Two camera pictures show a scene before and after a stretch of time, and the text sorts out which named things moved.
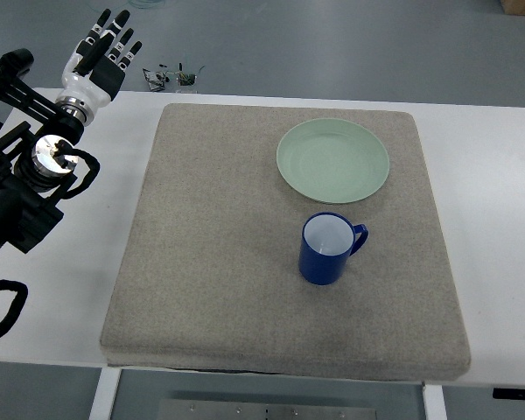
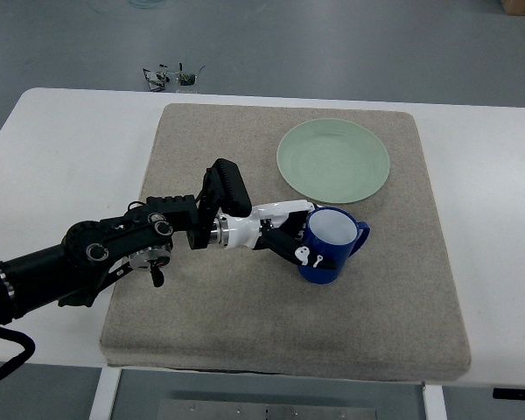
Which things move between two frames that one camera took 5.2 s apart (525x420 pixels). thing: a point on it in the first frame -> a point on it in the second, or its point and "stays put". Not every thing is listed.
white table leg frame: [104, 395] stays put
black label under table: [517, 394] stays put
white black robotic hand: [94, 73] -> [276, 226]
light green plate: [332, 160] stays put
